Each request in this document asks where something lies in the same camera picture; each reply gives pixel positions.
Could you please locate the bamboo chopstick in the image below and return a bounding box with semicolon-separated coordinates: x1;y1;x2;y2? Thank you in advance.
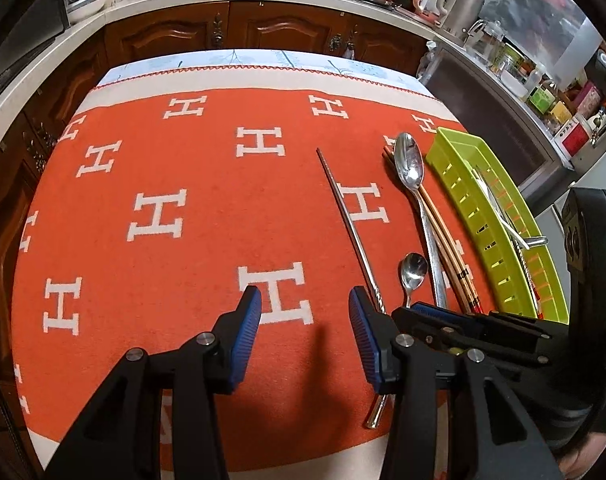
383;146;474;313

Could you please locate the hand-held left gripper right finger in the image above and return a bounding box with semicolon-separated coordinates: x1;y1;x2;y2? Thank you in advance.
348;286;564;480

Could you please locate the metal chopstick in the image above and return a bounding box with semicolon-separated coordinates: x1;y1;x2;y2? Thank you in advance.
316;147;390;430

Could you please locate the glass jar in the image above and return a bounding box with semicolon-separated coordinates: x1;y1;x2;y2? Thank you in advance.
500;45;532;77

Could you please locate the red box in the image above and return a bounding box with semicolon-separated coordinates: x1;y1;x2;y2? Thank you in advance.
562;115;592;157

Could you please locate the light blue tablecloth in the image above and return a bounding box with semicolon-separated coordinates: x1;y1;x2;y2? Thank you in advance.
103;49;434;97

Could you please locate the green plastic utensil tray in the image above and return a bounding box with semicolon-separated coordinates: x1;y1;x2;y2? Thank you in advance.
425;127;570;325

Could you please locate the small metal spoon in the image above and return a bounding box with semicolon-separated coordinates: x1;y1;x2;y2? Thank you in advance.
399;252;430;311

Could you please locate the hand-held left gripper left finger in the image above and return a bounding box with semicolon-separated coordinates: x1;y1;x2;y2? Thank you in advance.
45;285;262;480

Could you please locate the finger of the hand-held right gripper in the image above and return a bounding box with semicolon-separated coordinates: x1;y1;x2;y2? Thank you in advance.
392;307;550;369
411;301;552;342

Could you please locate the brown wooden chopstick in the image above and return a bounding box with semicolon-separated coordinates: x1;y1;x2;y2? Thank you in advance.
385;145;480;312
389;144;484;311

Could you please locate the glass teapot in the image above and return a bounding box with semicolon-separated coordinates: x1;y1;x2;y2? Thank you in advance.
467;20;506;64

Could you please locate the steel kettle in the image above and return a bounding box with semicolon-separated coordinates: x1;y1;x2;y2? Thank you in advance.
440;0;484;37

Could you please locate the large metal spoon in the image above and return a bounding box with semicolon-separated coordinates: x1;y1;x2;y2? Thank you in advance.
393;131;451;311

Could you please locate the orange patterned blanket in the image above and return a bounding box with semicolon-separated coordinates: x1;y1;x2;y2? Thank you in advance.
10;77;534;478

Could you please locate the cutlery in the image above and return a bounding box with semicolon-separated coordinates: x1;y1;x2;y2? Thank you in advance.
475;170;542;317

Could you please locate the black kitchen appliance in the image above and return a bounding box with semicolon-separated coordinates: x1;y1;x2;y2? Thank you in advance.
0;0;68;107

